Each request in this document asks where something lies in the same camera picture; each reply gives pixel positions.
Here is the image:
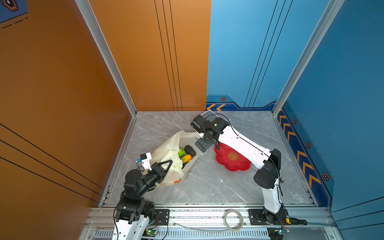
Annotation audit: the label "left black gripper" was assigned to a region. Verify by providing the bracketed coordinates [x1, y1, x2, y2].
[138, 159, 172, 199]

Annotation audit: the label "cream plastic bag orange prints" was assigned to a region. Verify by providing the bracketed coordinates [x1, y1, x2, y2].
[151, 131, 204, 186]

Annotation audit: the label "green yellow papaya fruit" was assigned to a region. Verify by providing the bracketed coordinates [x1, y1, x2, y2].
[181, 155, 193, 165]

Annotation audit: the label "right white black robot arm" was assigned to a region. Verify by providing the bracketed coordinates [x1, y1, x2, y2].
[191, 112, 288, 225]

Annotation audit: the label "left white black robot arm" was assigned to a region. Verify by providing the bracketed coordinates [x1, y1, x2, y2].
[112, 160, 173, 240]

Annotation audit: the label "white grey tissue box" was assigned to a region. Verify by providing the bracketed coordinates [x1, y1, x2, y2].
[201, 110, 218, 119]

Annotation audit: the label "red flower-shaped plate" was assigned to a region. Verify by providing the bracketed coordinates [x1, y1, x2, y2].
[214, 143, 251, 172]

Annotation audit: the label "left green circuit board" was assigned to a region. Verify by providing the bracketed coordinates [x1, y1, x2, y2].
[142, 229, 159, 238]

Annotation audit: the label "green circuit board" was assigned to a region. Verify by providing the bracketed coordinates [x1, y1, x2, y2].
[142, 229, 159, 238]
[267, 228, 291, 240]

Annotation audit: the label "coiled clear tube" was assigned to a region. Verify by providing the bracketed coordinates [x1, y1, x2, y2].
[223, 209, 245, 232]

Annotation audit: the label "yellow black screwdriver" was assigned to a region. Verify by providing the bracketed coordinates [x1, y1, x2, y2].
[285, 218, 308, 226]

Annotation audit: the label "right green circuit board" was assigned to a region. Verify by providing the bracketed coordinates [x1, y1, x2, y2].
[267, 228, 291, 240]

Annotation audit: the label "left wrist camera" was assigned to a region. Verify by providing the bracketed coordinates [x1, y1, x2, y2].
[136, 153, 152, 172]

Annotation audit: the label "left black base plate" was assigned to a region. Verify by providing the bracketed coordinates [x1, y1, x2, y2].
[149, 209, 170, 228]

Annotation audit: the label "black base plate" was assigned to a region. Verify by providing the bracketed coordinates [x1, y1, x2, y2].
[248, 209, 289, 226]
[149, 209, 170, 228]

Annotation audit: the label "aluminium rail frame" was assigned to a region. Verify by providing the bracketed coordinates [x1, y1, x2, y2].
[80, 204, 343, 240]

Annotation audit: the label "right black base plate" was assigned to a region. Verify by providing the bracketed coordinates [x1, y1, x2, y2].
[248, 209, 289, 226]

